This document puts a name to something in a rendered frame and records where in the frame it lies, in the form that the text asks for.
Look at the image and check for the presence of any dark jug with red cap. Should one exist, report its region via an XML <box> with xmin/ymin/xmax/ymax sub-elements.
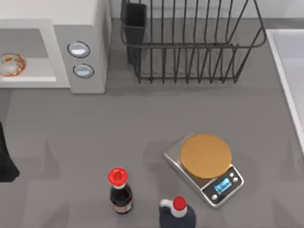
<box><xmin>158</xmin><ymin>196</ymin><xmax>197</xmax><ymax>228</ymax></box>

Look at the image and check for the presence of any silver microwave knob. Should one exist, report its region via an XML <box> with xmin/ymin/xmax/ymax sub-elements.
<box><xmin>67</xmin><ymin>41</ymin><xmax>91</xmax><ymax>58</ymax></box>
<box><xmin>72</xmin><ymin>63</ymin><xmax>95</xmax><ymax>79</ymax></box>

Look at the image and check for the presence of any black wire dish rack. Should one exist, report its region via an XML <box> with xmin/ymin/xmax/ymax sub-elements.
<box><xmin>120</xmin><ymin>0</ymin><xmax>266</xmax><ymax>85</ymax></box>

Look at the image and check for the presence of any silver kitchen scale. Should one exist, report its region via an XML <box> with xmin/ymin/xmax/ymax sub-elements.
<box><xmin>163</xmin><ymin>133</ymin><xmax>245</xmax><ymax>209</ymax></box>

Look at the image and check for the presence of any dark bottle with red cap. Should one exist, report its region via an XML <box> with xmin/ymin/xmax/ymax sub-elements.
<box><xmin>107</xmin><ymin>167</ymin><xmax>134</xmax><ymax>215</ymax></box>

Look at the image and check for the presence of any glazed orange bread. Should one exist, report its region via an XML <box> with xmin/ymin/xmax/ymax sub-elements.
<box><xmin>0</xmin><ymin>53</ymin><xmax>26</xmax><ymax>77</ymax></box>

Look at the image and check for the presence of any pale microwave oven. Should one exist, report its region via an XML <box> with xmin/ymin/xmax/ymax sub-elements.
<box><xmin>0</xmin><ymin>0</ymin><xmax>112</xmax><ymax>95</ymax></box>

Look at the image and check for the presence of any dark grey cutlery holder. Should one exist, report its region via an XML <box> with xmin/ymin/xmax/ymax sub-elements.
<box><xmin>121</xmin><ymin>0</ymin><xmax>148</xmax><ymax>46</ymax></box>

